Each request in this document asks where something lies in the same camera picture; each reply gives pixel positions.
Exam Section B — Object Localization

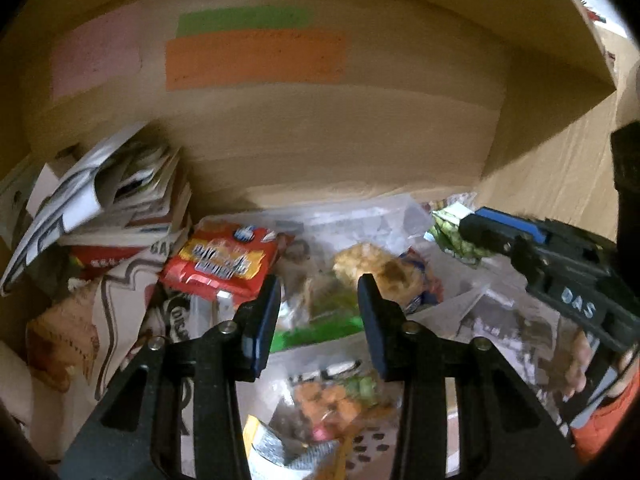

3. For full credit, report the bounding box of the orange sticky note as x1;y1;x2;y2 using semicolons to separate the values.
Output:
165;28;349;91

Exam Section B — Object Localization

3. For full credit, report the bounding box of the mixed nuts clear packet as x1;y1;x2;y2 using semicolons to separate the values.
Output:
269;374;401;443

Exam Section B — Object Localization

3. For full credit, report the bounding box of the newspaper desk lining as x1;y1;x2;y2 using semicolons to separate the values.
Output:
24;192;601;480

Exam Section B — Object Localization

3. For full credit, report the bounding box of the puffed rice snack packet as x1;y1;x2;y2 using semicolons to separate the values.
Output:
332;243;421;308

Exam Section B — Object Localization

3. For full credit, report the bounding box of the silver yellow snack packet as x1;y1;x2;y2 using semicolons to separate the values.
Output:
243;415;357;480

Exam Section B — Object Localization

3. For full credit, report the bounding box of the pink sticky note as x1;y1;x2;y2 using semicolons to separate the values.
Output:
50;3;141;101

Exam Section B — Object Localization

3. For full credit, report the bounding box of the green sticky note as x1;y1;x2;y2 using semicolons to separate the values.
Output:
176;6;314;38

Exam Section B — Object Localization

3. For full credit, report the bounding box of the stack of papers and booklets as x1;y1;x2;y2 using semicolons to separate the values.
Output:
1;122;192;295

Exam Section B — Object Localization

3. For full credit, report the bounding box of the red snack packet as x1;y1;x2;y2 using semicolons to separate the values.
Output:
160;219;294;306

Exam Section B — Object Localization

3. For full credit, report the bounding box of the clear plastic storage bin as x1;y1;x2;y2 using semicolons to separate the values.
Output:
206;194;434;352

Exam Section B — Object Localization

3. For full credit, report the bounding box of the green pea snack packet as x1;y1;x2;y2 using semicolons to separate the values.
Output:
428;202;492;268

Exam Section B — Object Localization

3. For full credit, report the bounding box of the blue Japanese biscuit packet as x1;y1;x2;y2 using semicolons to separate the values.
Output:
400;248;444;314

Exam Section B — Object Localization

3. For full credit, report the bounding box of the person's right hand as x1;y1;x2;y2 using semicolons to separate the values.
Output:
560;331;640;401

